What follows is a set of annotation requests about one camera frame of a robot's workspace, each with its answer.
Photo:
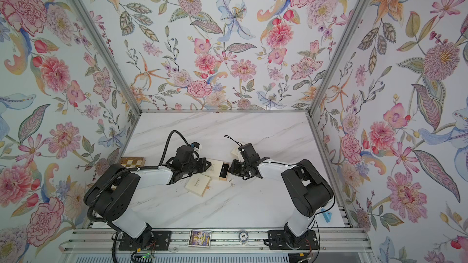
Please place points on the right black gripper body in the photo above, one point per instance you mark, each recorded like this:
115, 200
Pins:
241, 168

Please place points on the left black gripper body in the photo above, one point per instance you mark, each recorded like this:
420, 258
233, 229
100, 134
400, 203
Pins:
194, 167

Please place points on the cream drawer jewelry box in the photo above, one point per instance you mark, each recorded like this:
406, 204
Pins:
198, 184

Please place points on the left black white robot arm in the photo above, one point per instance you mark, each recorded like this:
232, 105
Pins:
109, 198

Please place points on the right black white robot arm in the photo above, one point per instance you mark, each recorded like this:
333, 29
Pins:
309, 191

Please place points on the wooden chessboard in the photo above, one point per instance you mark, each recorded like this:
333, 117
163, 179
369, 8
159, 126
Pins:
132, 162

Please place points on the blue triangular block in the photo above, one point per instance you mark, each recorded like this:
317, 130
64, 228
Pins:
327, 216

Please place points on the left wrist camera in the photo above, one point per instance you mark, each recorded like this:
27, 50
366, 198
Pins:
196, 146

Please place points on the round silver knob on rail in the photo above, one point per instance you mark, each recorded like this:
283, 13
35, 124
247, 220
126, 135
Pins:
243, 237

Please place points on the colourful card on rail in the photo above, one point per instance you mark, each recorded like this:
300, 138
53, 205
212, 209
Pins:
200, 238

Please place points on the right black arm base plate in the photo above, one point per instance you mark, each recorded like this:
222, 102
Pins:
285, 240

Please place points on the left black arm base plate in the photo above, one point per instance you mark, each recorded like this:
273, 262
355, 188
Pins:
154, 240

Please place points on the aluminium front rail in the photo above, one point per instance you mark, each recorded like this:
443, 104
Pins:
226, 240

